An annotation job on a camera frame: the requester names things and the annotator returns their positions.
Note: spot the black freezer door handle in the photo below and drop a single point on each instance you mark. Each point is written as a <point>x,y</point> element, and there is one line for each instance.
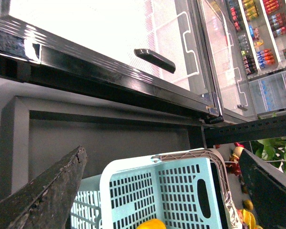
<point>156,59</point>

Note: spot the yellow mango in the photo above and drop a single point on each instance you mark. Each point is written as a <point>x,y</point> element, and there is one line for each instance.
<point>152,224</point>

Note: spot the light blue plastic basket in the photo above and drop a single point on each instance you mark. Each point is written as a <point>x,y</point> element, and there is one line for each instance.
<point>184,190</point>

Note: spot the black perforated shelf rail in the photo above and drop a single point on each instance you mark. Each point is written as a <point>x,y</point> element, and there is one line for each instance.
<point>260,129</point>

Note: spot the yellow star fruit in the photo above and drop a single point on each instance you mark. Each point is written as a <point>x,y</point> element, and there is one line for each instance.
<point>247,217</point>

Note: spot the green plant leaves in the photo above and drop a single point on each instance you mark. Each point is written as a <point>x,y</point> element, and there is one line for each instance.
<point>272,150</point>

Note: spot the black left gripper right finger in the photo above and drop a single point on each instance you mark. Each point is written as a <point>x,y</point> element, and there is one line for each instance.
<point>266,187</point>

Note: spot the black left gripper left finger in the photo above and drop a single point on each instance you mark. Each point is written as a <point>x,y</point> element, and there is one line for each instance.
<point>46,201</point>

